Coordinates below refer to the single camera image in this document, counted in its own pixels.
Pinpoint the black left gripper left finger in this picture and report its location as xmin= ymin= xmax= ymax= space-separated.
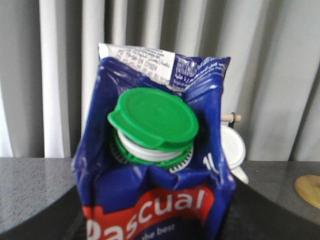
xmin=0 ymin=186 xmax=87 ymax=240

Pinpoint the blue Pascual milk carton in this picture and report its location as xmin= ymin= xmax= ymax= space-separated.
xmin=73 ymin=43 xmax=236 ymax=240

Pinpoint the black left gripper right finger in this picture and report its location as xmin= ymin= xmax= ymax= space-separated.
xmin=226 ymin=181 xmax=320 ymax=240

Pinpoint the wooden mug tree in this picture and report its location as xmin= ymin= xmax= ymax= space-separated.
xmin=294 ymin=175 xmax=320 ymax=209

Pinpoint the grey curtain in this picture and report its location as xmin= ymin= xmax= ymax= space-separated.
xmin=0 ymin=0 xmax=320 ymax=162

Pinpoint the black wire mug rack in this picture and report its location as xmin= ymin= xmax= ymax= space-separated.
xmin=220 ymin=112 xmax=242 ymax=129

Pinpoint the white ribbed mug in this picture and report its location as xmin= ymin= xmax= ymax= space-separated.
xmin=220 ymin=125 xmax=249 ymax=184

